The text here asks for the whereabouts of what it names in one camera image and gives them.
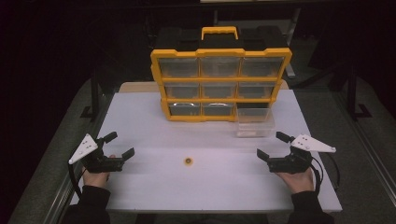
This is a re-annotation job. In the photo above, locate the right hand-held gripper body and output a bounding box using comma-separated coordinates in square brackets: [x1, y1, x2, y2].
[266, 133, 337, 175]

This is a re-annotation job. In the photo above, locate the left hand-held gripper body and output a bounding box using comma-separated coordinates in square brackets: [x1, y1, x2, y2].
[68, 133, 125, 174]

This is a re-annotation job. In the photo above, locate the clear plastic drawer bin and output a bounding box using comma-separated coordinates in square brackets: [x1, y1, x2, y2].
[235, 106, 276, 138]

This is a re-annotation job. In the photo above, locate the person's left hand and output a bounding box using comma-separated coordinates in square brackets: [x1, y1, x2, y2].
[81, 154, 116, 189]

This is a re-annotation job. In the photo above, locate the person's right hand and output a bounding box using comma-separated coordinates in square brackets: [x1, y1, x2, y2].
[276, 167, 316, 195]

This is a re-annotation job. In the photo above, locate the black metal stand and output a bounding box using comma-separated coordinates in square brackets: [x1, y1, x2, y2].
[79, 67, 105, 121]
[345, 60, 374, 121]

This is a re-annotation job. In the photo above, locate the light wooden board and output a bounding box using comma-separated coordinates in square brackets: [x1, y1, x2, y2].
[119, 79, 290, 94]

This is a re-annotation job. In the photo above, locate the set of clear organizer drawers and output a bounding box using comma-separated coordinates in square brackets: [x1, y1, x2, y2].
[158, 56, 286, 118]

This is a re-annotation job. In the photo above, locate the yellow black organizer cabinet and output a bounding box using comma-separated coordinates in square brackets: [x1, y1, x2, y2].
[149, 25, 293, 123]

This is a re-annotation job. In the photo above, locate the grey metal stand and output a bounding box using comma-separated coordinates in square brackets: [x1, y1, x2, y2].
[284, 7, 303, 79]

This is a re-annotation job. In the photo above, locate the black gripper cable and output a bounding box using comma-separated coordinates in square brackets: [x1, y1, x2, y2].
[326, 152, 341, 191]
[310, 156, 325, 196]
[67, 161, 86, 199]

